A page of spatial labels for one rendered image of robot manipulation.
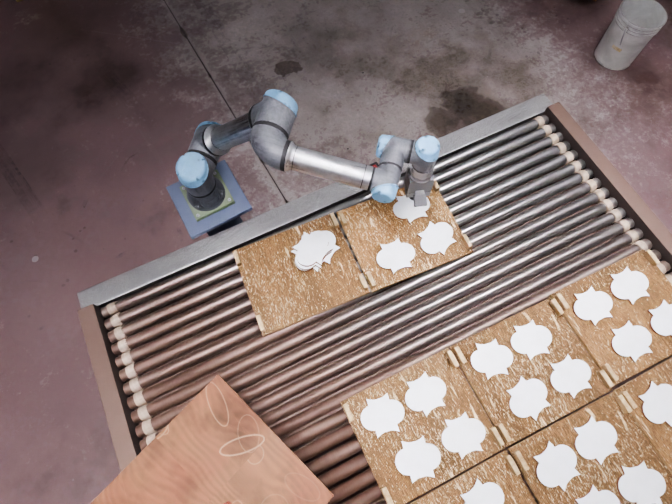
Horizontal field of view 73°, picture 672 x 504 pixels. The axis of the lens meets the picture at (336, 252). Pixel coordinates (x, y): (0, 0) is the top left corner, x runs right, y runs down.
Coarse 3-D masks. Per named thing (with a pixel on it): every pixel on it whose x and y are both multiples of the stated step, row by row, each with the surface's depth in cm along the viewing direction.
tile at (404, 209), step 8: (400, 200) 177; (408, 200) 177; (400, 208) 176; (408, 208) 176; (416, 208) 176; (424, 208) 176; (400, 216) 175; (408, 216) 175; (416, 216) 175; (424, 216) 175
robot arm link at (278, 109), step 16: (272, 96) 141; (288, 96) 143; (256, 112) 144; (272, 112) 139; (288, 112) 142; (208, 128) 167; (224, 128) 160; (240, 128) 153; (288, 128) 142; (192, 144) 170; (208, 144) 167; (224, 144) 164
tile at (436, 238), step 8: (432, 224) 173; (440, 224) 173; (448, 224) 173; (424, 232) 172; (432, 232) 172; (440, 232) 172; (448, 232) 172; (424, 240) 171; (432, 240) 171; (440, 240) 171; (448, 240) 170; (424, 248) 169; (432, 248) 169; (440, 248) 169
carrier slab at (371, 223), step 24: (432, 192) 180; (360, 216) 176; (384, 216) 176; (432, 216) 176; (360, 240) 172; (384, 240) 172; (408, 240) 172; (456, 240) 172; (360, 264) 169; (432, 264) 168
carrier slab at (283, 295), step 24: (264, 240) 173; (288, 240) 173; (336, 240) 173; (264, 264) 170; (288, 264) 169; (336, 264) 169; (264, 288) 166; (288, 288) 166; (312, 288) 166; (336, 288) 165; (360, 288) 165; (264, 312) 162; (288, 312) 162; (312, 312) 162; (264, 336) 161
